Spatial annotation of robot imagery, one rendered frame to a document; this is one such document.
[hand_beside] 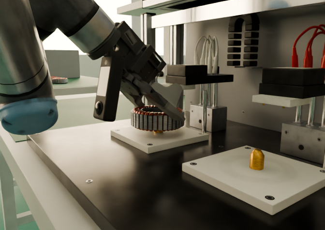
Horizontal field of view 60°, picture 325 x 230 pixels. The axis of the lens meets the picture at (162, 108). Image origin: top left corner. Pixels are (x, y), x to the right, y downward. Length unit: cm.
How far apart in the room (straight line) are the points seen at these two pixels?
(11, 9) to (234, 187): 30
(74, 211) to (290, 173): 29
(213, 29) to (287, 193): 55
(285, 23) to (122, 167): 46
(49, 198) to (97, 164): 9
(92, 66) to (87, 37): 487
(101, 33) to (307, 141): 38
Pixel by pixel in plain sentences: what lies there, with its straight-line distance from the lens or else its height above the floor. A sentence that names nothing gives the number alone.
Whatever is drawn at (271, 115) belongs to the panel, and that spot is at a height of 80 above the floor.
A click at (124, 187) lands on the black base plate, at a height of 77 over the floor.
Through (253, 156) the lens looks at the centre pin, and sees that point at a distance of 42.
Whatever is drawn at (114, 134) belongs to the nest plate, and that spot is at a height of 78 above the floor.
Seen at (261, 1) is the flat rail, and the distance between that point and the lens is 53.
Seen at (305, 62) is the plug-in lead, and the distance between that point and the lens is 51.
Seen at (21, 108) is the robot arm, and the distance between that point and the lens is 40.
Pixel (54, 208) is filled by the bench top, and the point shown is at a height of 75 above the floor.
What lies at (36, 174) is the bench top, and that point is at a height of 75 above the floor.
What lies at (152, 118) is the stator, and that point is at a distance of 54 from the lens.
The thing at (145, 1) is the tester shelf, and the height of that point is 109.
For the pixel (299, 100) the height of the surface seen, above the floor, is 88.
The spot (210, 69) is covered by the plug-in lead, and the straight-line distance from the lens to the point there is 64.
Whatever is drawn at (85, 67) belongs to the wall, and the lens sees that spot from 530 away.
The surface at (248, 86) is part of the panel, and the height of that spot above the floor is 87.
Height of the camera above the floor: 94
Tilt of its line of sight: 10 degrees down
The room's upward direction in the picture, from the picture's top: straight up
